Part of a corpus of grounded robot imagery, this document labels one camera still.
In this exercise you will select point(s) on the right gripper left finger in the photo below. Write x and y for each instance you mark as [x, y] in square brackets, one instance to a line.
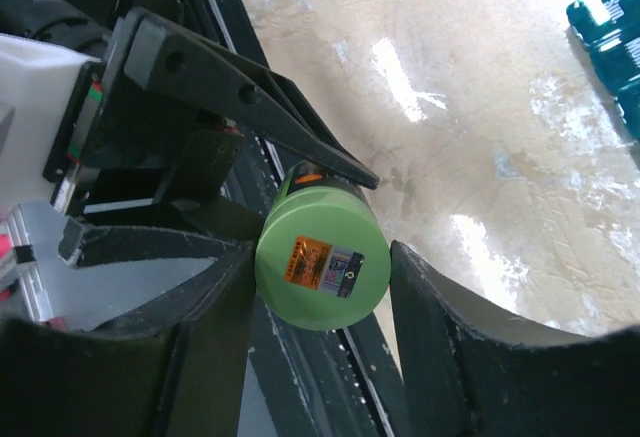
[174, 366]

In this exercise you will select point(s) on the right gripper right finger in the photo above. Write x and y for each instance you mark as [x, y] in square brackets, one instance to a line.
[472, 368]

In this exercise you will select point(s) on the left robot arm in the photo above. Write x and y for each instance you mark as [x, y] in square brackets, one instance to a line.
[87, 26]

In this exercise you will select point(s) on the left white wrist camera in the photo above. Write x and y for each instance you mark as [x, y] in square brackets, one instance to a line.
[37, 80]

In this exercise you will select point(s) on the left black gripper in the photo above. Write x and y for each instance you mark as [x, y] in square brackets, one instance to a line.
[156, 127]

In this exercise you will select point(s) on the teal weekly pill organizer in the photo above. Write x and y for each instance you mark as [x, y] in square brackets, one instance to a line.
[608, 31]

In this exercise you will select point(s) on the green pill bottle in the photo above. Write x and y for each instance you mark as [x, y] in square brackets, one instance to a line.
[322, 262]

